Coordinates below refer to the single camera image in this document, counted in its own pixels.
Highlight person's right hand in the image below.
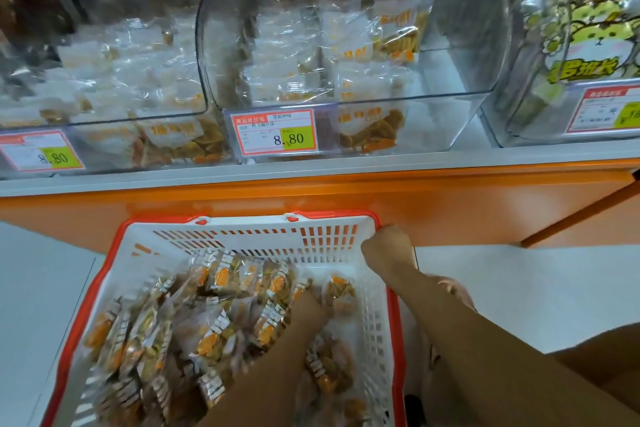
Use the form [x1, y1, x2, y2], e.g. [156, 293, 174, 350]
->
[360, 224, 419, 288]

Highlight person's right leg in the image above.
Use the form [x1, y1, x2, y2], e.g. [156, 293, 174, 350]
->
[420, 276, 640, 427]

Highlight clear plastic bin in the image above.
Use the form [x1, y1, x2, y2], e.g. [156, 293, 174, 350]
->
[480, 0, 640, 147]
[0, 0, 241, 181]
[195, 0, 513, 163]

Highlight person's right forearm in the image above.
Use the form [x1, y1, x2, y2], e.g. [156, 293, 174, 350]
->
[385, 262, 640, 427]

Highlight orange shelf base panel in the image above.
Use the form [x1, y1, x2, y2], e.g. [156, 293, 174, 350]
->
[0, 161, 640, 253]

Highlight yellow hamster snack packets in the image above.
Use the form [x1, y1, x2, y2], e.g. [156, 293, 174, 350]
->
[500, 0, 640, 113]

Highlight white snack shelf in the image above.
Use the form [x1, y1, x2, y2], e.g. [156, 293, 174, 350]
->
[0, 0, 640, 199]

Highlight pile of small brown snacks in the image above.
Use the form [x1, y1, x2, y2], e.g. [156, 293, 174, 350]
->
[80, 246, 371, 427]

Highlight person's left forearm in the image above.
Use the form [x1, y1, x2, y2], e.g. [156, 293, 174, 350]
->
[195, 322, 326, 427]

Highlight white yellow price tag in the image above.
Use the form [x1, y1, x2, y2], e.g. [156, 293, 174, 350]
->
[565, 84, 640, 135]
[230, 106, 321, 159]
[0, 127, 88, 177]

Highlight white red-rimmed shopping basket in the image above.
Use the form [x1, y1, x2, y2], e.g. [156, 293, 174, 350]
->
[40, 209, 409, 427]

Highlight person's left hand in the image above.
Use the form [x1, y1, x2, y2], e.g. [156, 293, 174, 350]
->
[285, 286, 333, 343]

